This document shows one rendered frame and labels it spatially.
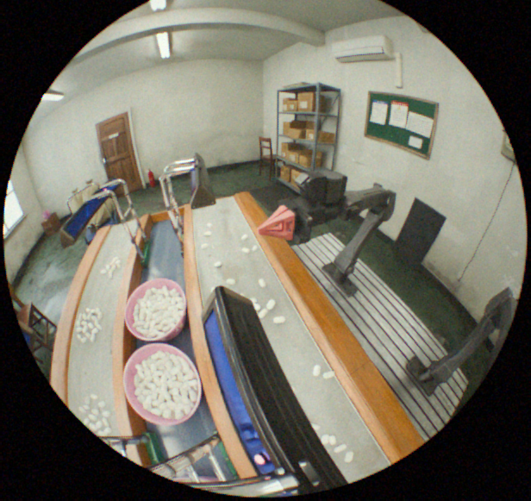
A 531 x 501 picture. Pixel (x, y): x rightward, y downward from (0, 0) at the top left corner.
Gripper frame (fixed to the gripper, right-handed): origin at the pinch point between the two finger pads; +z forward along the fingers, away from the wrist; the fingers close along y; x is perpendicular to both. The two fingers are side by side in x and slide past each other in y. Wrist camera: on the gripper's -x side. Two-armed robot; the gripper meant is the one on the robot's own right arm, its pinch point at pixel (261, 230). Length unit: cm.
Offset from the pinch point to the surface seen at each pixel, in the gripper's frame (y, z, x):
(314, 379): 29.6, -1.2, 32.6
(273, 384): 26.5, 10.5, -2.4
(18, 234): -299, 514, 22
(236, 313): 17.6, 10.9, -3.8
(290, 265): -11.4, -16.3, 30.6
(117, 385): 15, 57, 28
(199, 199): -21.5, 10.3, -0.6
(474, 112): 16, -199, -76
